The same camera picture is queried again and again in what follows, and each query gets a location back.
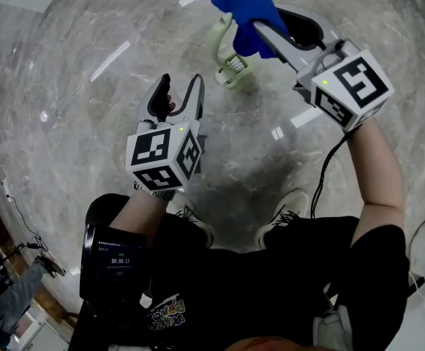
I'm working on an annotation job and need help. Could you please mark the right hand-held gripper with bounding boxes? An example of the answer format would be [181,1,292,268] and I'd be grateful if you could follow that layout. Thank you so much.
[253,6,396,135]

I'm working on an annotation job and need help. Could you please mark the person's left white shoe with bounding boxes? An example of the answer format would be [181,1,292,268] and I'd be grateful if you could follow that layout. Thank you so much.
[168,192,215,249]

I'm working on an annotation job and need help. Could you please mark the person's white shoe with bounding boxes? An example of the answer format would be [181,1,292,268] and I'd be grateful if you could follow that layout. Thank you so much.
[254,188,311,250]
[168,192,215,249]

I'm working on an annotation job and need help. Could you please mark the white waist-worn device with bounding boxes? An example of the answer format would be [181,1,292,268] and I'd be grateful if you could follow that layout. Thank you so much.
[312,303,354,351]

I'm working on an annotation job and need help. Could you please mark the thin black floor cable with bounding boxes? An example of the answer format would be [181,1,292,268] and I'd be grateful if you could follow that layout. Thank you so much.
[0,88,49,252]

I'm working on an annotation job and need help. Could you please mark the blue cloth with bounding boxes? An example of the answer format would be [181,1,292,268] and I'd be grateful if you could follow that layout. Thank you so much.
[210,0,290,60]

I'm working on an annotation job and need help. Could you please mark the person's right forearm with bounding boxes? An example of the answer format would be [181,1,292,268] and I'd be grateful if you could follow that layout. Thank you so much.
[345,116,407,234]

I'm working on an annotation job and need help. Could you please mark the person's left forearm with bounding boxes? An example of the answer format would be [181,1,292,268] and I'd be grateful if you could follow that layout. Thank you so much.
[108,187,177,238]

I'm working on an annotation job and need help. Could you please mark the pale green toilet brush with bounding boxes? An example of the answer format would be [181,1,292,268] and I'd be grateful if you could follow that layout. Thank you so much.
[207,12,252,92]

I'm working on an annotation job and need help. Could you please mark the brown wooden ledge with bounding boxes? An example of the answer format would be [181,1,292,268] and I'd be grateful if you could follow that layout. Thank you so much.
[0,166,70,328]

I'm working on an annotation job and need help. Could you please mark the black printed t-shirt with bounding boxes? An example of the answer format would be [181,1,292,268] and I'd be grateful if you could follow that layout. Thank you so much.
[68,216,411,351]

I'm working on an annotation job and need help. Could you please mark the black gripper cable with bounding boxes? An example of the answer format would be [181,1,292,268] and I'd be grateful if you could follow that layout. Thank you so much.
[308,127,360,219]

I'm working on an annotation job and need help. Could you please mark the person's right white shoe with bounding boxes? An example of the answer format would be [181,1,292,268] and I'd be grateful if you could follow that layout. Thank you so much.
[254,188,311,250]

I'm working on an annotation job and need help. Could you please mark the thin white cable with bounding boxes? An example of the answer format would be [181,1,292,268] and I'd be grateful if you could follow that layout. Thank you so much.
[407,217,425,306]

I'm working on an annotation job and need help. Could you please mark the black trousers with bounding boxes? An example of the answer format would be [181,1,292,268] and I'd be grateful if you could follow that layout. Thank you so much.
[85,192,360,259]

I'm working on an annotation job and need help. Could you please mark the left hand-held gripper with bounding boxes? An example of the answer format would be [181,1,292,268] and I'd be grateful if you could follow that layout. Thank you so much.
[125,72,208,201]

